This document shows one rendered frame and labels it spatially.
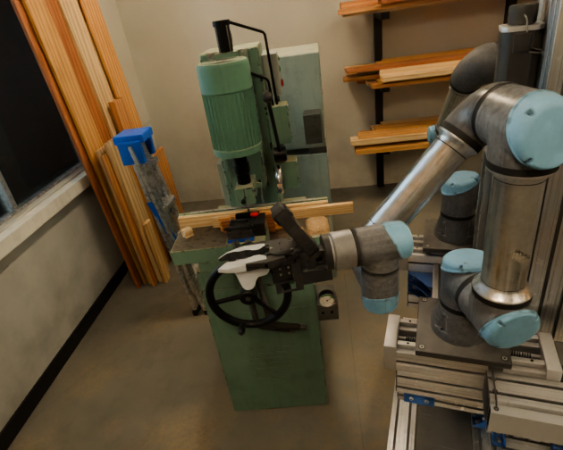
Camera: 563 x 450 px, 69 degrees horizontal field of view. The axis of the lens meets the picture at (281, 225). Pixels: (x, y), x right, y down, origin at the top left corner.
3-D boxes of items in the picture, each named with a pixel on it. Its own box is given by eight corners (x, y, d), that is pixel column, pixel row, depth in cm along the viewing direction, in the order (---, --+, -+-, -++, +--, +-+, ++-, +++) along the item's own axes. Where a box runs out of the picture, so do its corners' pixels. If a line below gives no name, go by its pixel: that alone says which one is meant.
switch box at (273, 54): (266, 97, 165) (260, 54, 157) (267, 92, 173) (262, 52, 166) (281, 95, 164) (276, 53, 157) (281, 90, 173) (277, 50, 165)
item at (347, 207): (213, 228, 162) (211, 219, 160) (214, 225, 164) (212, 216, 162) (353, 212, 158) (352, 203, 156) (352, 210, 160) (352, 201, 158)
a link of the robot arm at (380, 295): (386, 281, 93) (386, 240, 87) (406, 314, 83) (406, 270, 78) (352, 287, 92) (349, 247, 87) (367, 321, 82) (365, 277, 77)
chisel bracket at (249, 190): (238, 210, 154) (233, 189, 150) (241, 195, 166) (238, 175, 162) (257, 208, 153) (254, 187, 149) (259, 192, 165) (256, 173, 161)
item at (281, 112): (272, 145, 164) (266, 107, 157) (273, 138, 172) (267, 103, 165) (292, 142, 163) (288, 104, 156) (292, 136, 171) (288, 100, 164)
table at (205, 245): (166, 281, 144) (162, 267, 141) (185, 237, 171) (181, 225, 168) (338, 263, 139) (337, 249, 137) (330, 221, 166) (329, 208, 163)
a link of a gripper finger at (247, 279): (225, 300, 74) (273, 287, 75) (218, 270, 71) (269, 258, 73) (222, 292, 76) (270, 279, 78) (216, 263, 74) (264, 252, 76)
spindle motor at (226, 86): (211, 162, 141) (189, 68, 126) (218, 146, 156) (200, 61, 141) (261, 156, 139) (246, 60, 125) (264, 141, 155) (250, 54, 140)
